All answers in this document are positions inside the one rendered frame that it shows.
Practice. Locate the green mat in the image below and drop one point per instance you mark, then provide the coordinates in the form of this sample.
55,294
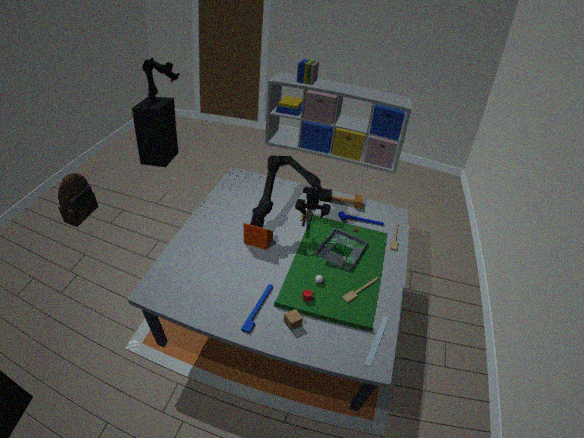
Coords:
337,281

